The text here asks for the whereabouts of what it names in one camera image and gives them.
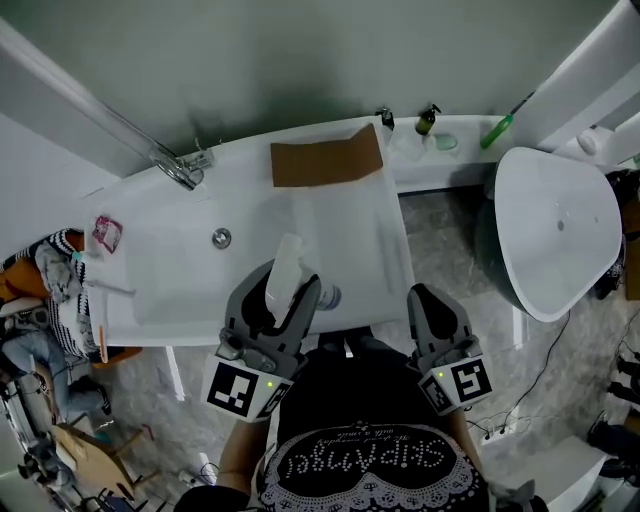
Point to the cardboard box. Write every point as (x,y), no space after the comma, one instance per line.
(632,217)

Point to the white spray bottle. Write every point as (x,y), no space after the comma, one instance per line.
(285,270)

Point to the white tube with teal cap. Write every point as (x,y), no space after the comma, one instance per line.
(90,256)

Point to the white packet with orange strip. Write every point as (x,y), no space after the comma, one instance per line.
(102,340)

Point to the white ledge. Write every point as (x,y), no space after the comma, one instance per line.
(450,170)

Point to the green bottle with long nozzle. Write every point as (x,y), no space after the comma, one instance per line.
(496,132)

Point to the white freestanding bathtub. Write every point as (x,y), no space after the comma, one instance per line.
(555,225)

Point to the white oval soap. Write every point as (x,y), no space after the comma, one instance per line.
(586,141)

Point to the wooden chair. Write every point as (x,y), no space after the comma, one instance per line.
(90,455)

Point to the dark pump bottle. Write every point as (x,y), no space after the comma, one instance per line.
(426,122)

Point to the black bag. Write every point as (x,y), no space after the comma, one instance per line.
(622,184)

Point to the orange sofa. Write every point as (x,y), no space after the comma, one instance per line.
(20,280)

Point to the person's left forearm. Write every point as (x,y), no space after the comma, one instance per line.
(242,455)

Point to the green soap dish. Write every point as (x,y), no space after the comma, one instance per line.
(446,142)

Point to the metal sink drain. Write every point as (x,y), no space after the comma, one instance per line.
(221,237)

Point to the small black pump dispenser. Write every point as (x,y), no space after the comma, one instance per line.
(386,119)

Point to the brown cardboard piece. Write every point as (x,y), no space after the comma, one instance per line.
(320,165)

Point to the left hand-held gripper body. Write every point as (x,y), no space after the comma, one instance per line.
(235,390)

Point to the pink packet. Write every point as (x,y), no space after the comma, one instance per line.
(107,234)

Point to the person's right forearm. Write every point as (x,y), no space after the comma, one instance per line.
(470,445)

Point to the grey crumpled clothing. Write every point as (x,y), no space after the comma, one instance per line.
(57,275)

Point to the white power adapter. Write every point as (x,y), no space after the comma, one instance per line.
(188,475)

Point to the white cabinet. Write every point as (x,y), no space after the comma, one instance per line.
(545,470)

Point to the grey cloth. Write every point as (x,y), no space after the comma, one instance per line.
(512,497)

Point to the small red bracket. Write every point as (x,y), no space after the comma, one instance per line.
(147,432)

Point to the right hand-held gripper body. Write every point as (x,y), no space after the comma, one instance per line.
(465,385)

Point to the white vanity table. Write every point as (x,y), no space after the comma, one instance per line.
(350,240)

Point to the chrome faucet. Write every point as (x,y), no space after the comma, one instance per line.
(182,175)

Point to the person's black printed shirt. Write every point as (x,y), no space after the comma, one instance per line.
(360,400)

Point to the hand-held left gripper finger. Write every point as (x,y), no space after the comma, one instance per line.
(300,325)
(247,305)

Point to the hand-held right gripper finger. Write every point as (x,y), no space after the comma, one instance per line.
(425,325)
(452,325)

